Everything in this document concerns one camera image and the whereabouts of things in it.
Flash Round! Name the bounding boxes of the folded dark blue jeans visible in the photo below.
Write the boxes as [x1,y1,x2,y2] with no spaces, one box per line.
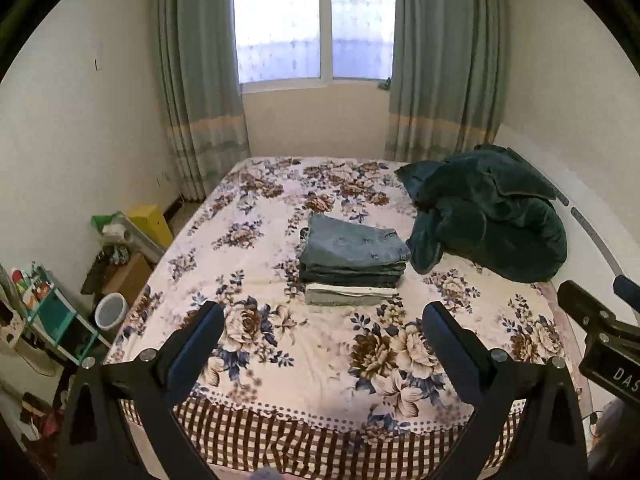
[299,262,406,288]

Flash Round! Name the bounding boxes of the green white bag pile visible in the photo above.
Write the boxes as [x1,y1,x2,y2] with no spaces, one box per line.
[90,211,165,264]

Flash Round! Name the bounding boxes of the light blue denim shorts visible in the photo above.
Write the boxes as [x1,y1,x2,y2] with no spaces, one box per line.
[299,214,411,269]

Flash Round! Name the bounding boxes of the green curtain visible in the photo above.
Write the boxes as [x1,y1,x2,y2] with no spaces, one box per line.
[385,0,509,162]
[152,0,250,200]

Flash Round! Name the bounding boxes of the white mesh waste bin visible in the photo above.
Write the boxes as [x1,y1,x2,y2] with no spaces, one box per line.
[94,292,129,332]

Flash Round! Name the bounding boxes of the folded white grey pants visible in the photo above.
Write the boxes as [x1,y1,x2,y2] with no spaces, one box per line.
[305,283,398,307]

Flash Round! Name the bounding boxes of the teal shelf rack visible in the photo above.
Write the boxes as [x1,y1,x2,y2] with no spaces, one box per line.
[9,263,111,365]

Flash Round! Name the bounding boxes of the left green curtain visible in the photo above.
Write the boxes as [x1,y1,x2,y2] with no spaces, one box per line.
[152,0,250,200]

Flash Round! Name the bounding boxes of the white bed headboard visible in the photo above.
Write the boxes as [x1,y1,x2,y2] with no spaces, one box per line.
[496,125,639,324]

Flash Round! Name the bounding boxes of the yellow box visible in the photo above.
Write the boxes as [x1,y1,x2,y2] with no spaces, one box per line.
[126,205,174,249]

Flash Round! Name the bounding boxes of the right green curtain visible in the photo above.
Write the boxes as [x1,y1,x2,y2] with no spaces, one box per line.
[385,0,509,162]

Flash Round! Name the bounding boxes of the white framed window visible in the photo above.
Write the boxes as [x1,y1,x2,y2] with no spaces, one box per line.
[234,0,396,92]

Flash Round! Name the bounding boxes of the dark green plush blanket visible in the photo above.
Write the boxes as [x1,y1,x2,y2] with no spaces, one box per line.
[396,145,567,283]

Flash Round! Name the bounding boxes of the brown cardboard box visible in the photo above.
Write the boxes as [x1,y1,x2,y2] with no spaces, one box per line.
[102,252,152,307]

